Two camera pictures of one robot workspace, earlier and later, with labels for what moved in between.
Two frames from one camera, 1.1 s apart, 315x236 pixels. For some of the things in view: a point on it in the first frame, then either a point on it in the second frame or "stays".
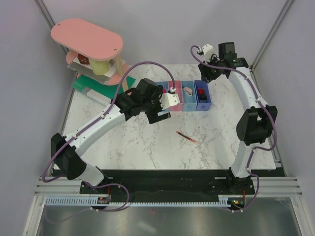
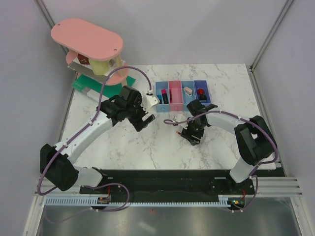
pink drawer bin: [178, 87] stays
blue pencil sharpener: [203, 98] stays
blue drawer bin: [189, 103] stays
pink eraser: [188, 91] stays
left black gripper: [153, 117] -> [138, 123]
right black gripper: [204, 70] -> [187, 134]
